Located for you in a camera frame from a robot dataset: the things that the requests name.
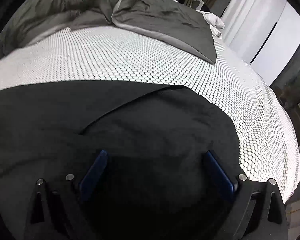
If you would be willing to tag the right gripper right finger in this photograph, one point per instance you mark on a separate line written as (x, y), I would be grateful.
(239, 208)

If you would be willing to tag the dark shelving unit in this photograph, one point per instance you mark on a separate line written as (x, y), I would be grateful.
(287, 89)

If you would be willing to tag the dark grey duvet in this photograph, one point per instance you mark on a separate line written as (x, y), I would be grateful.
(164, 20)

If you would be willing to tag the white honeycomb mattress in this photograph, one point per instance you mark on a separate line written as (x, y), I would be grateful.
(267, 140)

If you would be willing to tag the white wardrobe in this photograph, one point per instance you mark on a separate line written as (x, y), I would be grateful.
(264, 33)

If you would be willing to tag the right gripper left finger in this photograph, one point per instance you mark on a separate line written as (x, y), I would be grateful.
(67, 212)

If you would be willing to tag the white crumpled cloth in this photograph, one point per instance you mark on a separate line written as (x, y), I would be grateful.
(216, 24)

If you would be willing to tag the black pants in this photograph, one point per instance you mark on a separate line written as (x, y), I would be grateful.
(156, 136)

